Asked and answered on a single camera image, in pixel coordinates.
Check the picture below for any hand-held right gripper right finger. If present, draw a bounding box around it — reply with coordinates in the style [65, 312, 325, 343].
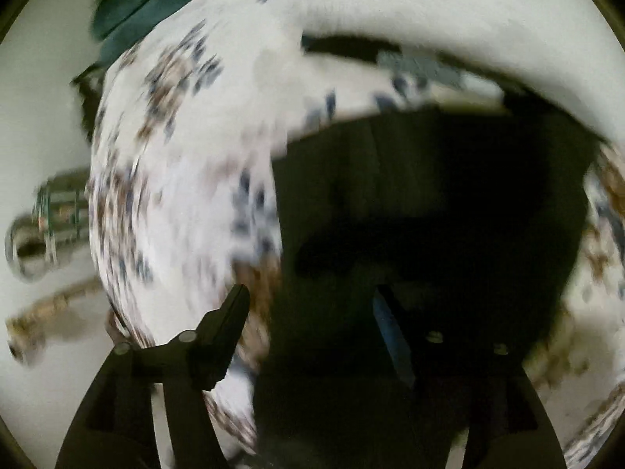
[372, 284, 568, 469]

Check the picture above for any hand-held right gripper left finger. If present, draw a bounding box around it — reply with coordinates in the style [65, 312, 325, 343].
[55, 283, 252, 469]

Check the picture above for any black small garment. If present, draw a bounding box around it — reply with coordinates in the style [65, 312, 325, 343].
[251, 107, 602, 469]

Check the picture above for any floral printed white bedsheet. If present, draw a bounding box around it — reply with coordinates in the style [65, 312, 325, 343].
[5, 0, 625, 469]

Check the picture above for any blurred metallic object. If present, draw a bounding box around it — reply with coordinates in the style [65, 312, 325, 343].
[4, 168, 93, 284]

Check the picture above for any dark green cloth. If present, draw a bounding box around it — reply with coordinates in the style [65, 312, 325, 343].
[73, 0, 279, 142]

